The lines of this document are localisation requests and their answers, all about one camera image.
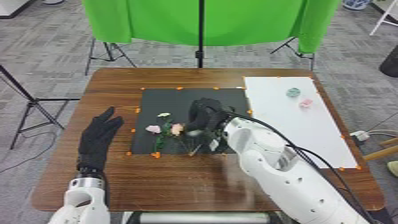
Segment black stand pole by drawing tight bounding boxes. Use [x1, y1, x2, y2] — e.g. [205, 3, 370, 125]
[194, 0, 208, 70]

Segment peach flower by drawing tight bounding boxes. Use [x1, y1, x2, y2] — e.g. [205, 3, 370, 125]
[169, 122, 187, 141]

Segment white metal frame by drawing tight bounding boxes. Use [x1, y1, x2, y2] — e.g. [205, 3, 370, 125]
[368, 0, 398, 37]

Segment green sprig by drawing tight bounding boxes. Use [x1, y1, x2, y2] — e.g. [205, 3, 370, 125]
[176, 130, 222, 157]

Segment black bin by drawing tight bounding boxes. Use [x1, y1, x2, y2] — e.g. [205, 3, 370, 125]
[377, 43, 398, 79]

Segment blue white vase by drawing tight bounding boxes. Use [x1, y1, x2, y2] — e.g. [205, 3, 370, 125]
[341, 0, 375, 11]

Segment pale grey bar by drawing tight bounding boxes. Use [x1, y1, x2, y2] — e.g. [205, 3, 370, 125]
[125, 211, 281, 224]

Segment white power strip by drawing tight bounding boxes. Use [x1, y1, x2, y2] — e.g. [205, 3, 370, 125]
[349, 130, 373, 142]

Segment blue flower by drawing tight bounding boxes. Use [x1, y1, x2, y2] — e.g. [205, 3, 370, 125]
[285, 87, 304, 99]

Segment black tripod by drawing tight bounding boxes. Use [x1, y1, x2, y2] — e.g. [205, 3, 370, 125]
[0, 64, 82, 151]

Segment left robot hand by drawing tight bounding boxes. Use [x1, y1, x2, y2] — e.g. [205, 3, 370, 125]
[77, 106, 126, 173]

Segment black backdrop stand legs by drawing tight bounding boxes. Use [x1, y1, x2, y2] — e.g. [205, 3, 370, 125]
[84, 37, 141, 77]
[269, 35, 320, 72]

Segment black cable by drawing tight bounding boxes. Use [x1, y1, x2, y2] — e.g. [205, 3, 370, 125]
[226, 112, 382, 224]

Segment dark mat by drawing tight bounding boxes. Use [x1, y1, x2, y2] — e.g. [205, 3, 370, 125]
[130, 87, 254, 156]

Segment white sheet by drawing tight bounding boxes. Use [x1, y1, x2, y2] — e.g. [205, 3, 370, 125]
[242, 76, 363, 171]

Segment pink flower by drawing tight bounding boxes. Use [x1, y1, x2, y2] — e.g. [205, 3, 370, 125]
[297, 98, 317, 109]
[144, 124, 169, 154]

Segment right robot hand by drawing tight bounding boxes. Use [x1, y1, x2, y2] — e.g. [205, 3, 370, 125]
[187, 97, 237, 143]

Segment white flower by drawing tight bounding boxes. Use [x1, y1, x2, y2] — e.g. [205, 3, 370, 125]
[157, 112, 174, 129]

